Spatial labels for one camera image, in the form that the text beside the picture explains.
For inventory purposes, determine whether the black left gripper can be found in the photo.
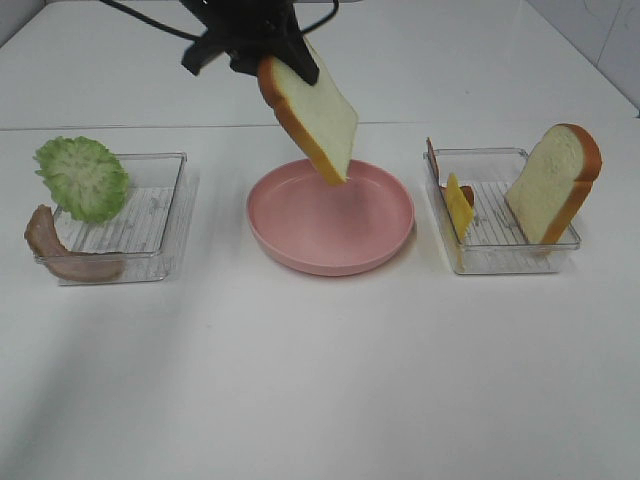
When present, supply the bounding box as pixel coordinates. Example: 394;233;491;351
181;0;319;84

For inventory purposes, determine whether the pink round plate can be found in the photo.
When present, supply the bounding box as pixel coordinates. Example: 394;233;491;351
246;160;415;277

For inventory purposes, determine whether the right clear plastic tray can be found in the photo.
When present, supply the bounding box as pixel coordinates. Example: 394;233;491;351
423;147;581;275

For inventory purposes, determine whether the clear plastic tray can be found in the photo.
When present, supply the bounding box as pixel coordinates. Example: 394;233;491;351
423;147;581;275
53;152;199;285

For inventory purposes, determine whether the yellow cheese slice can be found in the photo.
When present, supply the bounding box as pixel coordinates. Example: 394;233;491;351
444;173;475;241

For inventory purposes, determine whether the bread slice in right tray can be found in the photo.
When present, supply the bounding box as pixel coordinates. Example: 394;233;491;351
505;123;602;244

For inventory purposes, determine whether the left clear plastic tray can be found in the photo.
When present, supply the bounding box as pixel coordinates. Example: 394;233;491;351
53;152;199;285

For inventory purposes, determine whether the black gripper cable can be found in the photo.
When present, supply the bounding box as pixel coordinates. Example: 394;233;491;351
98;0;342;41

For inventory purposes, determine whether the bread slice from tray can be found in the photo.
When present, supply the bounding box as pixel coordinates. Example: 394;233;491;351
257;43;358;186

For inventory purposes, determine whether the green lettuce leaf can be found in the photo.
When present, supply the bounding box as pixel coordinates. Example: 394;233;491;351
34;136;129;223

